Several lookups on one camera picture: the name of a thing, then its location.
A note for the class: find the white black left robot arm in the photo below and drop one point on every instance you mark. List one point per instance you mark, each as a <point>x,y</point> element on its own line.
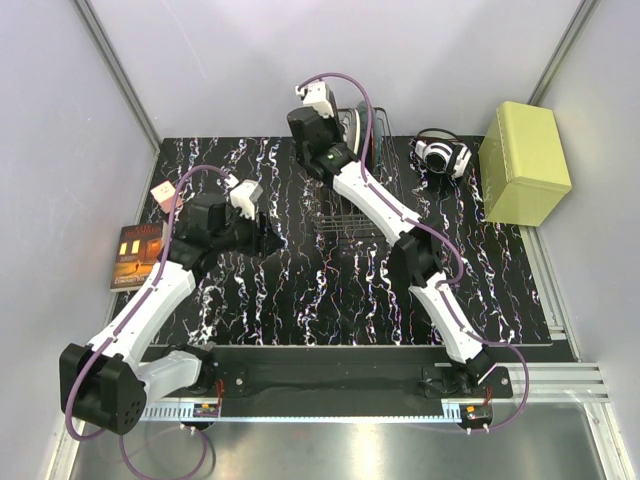
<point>105,382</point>

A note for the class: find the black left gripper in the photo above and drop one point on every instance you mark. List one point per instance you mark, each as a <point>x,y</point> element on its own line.
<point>261,232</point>

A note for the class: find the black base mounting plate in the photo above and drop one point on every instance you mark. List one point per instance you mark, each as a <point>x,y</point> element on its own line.
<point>295,382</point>

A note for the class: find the light teal plate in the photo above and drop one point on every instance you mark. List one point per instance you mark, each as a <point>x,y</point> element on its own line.
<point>359,127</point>

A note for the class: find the black white headphones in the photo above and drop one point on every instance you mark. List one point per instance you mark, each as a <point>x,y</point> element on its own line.
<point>442,152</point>

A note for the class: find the pink cube socket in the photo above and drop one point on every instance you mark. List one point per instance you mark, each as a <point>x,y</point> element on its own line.
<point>164,194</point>

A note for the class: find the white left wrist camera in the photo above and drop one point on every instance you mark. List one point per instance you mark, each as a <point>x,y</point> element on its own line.
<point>244,195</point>

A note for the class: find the white blue striped plate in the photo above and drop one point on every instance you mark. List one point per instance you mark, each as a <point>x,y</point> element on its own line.
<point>345,118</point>

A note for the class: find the dark wire dish rack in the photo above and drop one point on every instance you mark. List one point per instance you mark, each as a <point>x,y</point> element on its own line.
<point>332,214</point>

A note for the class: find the dark cover book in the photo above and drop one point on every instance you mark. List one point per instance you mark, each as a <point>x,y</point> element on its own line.
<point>139,248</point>

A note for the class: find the aluminium rail frame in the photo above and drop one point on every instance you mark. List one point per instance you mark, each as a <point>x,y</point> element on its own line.
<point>370,421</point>

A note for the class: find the yellow green box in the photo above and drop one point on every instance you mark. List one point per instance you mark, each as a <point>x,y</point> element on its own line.
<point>524,174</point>

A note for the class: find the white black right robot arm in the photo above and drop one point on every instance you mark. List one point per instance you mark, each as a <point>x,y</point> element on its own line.
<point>415,249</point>

